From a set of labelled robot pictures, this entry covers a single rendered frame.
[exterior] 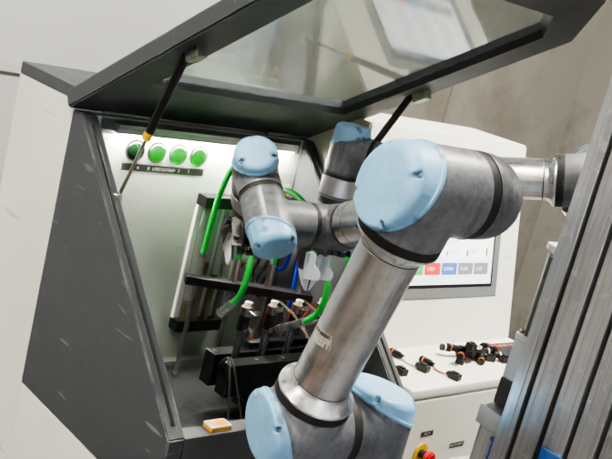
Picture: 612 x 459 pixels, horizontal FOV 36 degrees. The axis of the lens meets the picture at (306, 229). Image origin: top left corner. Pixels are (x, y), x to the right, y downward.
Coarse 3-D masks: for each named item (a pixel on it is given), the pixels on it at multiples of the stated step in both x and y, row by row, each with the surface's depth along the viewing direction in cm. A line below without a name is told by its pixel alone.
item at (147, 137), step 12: (180, 60) 177; (180, 72) 178; (168, 84) 180; (168, 96) 181; (156, 108) 184; (156, 120) 185; (144, 132) 187; (144, 144) 189; (132, 168) 192; (120, 192) 196
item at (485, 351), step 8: (440, 344) 252; (448, 344) 252; (472, 344) 252; (480, 344) 259; (488, 344) 261; (456, 352) 255; (464, 352) 254; (472, 352) 251; (480, 352) 254; (488, 352) 258; (496, 352) 262; (456, 360) 249; (464, 360) 250; (480, 360) 252; (488, 360) 257; (496, 360) 259; (504, 360) 259
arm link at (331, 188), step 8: (328, 176) 188; (320, 184) 190; (328, 184) 188; (336, 184) 187; (344, 184) 187; (352, 184) 188; (328, 192) 188; (336, 192) 187; (344, 192) 188; (352, 192) 189; (344, 200) 189
